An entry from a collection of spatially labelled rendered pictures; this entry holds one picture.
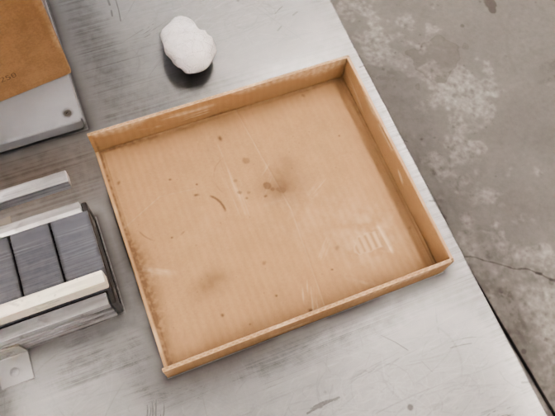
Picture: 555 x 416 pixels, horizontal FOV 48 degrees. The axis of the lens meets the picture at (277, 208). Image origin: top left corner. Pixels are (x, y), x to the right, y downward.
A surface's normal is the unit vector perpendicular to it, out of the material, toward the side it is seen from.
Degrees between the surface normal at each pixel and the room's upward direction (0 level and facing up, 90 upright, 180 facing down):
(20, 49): 90
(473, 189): 0
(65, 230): 0
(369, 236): 0
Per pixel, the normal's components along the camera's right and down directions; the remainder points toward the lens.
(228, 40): 0.06, -0.38
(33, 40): 0.49, 0.82
